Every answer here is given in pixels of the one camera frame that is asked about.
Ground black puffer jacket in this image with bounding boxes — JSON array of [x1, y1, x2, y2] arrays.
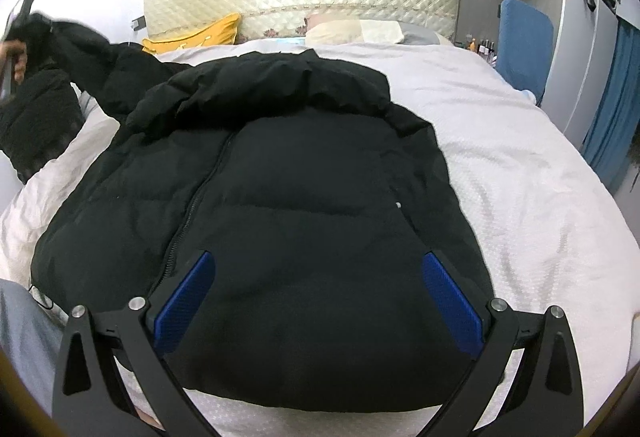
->
[[1, 16, 492, 412]]

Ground person left hand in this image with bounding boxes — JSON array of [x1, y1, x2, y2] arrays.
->
[[0, 40, 27, 85]]

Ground person leg grey trousers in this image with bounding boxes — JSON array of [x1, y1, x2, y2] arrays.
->
[[0, 280, 64, 415]]

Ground grey bed cover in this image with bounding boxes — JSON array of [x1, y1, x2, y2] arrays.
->
[[1, 45, 639, 436]]

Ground yellow cushion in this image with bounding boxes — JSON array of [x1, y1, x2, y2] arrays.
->
[[142, 13, 242, 54]]

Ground blue curtain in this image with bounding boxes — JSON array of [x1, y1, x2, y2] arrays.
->
[[582, 21, 639, 188]]

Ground beige grey pillow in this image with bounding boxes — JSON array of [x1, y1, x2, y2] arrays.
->
[[305, 13, 452, 47]]

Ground bottles on shelf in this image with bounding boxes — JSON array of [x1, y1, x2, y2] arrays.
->
[[465, 34, 497, 59]]

